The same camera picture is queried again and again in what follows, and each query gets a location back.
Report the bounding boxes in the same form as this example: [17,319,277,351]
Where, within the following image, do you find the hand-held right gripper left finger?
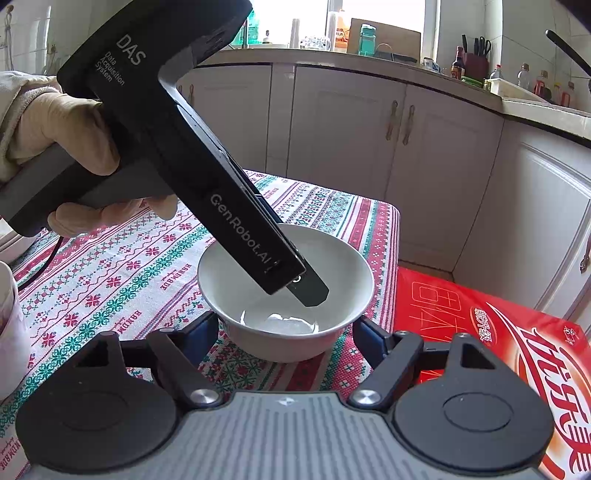
[73,310,226,411]

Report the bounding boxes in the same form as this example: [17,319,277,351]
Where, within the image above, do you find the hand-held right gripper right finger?
[348,318,498,412]

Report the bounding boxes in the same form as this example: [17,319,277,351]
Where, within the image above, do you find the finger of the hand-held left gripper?
[285,271,330,308]

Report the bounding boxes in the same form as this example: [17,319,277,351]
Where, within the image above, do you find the white bowl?
[198,224,375,364]
[0,261,25,402]

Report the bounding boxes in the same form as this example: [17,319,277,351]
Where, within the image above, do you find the person's left hand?
[0,90,179,239]

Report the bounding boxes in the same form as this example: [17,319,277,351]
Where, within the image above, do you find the red printed box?
[392,267,591,480]

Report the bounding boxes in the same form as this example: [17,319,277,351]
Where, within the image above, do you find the patterned tablecloth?
[0,168,400,480]

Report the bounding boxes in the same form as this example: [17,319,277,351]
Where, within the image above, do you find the teal bottle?
[359,24,377,57]

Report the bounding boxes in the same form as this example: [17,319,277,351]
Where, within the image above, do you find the cardboard box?
[347,17,422,58]

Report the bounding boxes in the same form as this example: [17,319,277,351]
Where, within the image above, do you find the window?
[249,0,439,47]

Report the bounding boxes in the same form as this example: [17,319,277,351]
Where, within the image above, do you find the knife block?
[464,36,491,80]

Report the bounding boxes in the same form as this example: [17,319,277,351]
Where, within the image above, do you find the white basin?
[487,78,548,103]

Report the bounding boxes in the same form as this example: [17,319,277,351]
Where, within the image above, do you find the black faucet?
[545,30,591,93]

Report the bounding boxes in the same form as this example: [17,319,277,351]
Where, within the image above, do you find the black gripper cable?
[23,237,63,287]

